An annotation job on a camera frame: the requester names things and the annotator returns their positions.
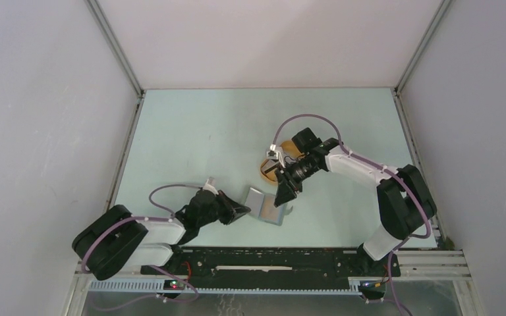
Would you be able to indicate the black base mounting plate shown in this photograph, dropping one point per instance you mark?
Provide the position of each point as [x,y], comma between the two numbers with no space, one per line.
[218,268]

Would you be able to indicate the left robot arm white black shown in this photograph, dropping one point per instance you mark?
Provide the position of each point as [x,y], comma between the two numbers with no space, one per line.
[118,239]

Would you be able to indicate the aluminium frame rail front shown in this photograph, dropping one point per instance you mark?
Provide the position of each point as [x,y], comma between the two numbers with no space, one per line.
[415,265]

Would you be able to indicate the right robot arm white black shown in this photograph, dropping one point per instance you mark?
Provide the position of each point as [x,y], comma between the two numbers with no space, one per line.
[405,204]

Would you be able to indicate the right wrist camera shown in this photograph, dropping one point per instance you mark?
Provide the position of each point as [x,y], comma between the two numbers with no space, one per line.
[275,153]

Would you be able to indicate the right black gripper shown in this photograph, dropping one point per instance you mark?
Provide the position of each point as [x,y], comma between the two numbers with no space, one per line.
[284,193]

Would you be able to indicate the orange oval tray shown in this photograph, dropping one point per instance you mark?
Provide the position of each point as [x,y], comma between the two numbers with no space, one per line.
[268,166]

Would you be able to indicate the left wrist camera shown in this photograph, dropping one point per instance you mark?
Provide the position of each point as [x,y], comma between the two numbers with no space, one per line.
[210,186]

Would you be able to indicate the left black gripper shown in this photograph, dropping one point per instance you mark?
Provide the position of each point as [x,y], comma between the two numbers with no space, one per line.
[236,210]

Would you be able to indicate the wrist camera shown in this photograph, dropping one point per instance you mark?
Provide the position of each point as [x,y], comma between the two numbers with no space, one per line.
[210,186]
[275,153]

